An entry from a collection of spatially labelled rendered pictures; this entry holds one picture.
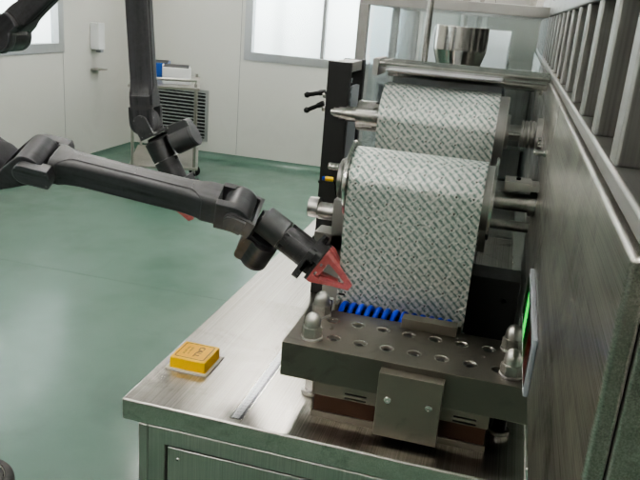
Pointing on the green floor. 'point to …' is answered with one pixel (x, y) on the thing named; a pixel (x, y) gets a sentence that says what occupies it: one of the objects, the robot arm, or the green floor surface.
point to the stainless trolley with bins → (165, 70)
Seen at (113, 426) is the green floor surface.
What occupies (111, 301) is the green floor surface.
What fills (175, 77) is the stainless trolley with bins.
